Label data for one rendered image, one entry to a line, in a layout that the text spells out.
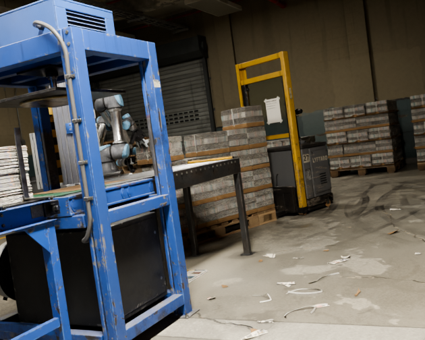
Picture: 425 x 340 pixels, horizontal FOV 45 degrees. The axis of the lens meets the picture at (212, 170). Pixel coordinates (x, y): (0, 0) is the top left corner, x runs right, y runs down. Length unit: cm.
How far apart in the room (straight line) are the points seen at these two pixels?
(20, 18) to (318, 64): 917
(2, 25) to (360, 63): 903
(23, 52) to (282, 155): 400
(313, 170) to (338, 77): 549
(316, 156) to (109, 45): 392
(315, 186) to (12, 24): 413
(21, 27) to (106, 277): 131
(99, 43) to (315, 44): 922
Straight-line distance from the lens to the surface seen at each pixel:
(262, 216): 555
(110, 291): 243
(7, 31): 288
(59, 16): 266
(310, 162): 602
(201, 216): 494
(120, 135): 423
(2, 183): 244
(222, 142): 518
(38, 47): 255
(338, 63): 1133
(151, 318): 270
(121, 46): 268
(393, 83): 1110
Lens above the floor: 95
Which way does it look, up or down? 3 degrees down
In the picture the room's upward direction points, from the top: 8 degrees counter-clockwise
